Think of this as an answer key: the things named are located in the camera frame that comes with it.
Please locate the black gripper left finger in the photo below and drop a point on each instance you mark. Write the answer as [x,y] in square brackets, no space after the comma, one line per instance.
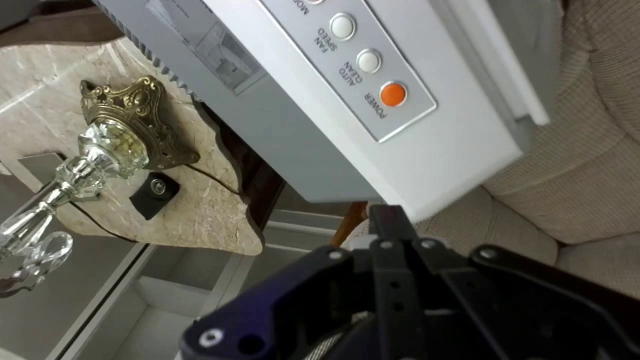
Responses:
[301,301]

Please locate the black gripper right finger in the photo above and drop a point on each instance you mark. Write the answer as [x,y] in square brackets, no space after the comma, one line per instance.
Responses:
[507,307]

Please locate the white portable air conditioner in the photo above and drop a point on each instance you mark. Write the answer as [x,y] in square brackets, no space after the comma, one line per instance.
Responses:
[426,153]

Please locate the marble top side table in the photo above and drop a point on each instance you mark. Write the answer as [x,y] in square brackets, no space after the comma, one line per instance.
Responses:
[201,213]

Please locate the beige fabric armchair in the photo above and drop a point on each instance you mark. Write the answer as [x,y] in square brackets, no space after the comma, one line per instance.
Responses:
[587,166]

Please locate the white shade table lamp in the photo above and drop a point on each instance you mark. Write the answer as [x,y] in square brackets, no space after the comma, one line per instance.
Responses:
[133,112]

